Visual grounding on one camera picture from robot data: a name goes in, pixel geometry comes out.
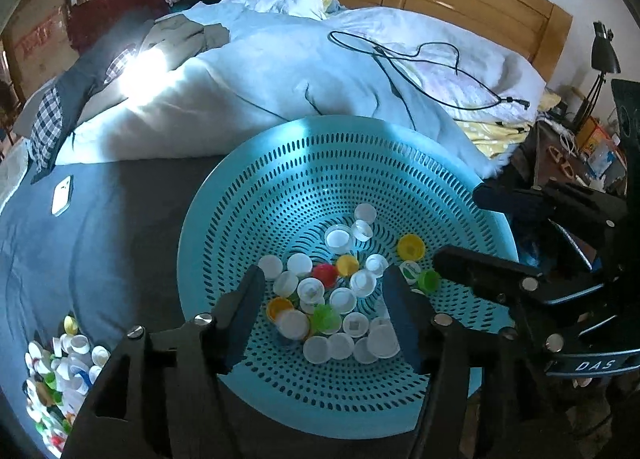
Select dark red blanket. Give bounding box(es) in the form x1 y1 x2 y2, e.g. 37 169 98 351
67 0 167 52

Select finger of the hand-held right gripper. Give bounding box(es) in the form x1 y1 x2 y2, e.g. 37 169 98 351
432 246 601 355
472 179 628 270

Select small group of sorted caps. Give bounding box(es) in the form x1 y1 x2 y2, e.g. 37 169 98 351
257 203 442 365

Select grey garment with plaid lining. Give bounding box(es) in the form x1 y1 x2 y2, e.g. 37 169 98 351
27 16 232 184

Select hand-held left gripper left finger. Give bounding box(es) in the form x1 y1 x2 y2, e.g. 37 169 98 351
62 265 266 459

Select orange box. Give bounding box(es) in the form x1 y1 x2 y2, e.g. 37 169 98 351
580 116 609 150

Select black cable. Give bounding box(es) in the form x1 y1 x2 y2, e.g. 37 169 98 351
327 30 532 112

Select cluttered nightstand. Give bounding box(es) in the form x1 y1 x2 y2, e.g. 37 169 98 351
529 116 630 196

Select white pillow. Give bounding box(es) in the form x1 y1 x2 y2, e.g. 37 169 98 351
345 9 548 122

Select teal perforated plastic basket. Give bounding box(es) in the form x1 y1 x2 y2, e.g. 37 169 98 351
176 115 519 440

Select black desk lamp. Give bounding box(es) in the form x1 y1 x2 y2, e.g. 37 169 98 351
571 21 624 134

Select large pile of bottle caps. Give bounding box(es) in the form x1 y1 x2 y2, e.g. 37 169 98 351
22 315 112 458

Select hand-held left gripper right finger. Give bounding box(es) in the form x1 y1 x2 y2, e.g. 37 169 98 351
382 264 583 459

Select pale duvet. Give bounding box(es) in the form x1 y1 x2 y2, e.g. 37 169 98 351
55 0 501 177

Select blue bedsheet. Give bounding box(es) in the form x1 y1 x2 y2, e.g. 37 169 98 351
0 199 81 420

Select yellow patterned sheet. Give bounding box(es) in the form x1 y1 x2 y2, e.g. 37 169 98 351
455 90 563 160

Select small white flat box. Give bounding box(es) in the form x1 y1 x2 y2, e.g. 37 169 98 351
51 175 75 218

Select stack of cardboard boxes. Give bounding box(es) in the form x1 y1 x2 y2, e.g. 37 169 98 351
0 0 82 106

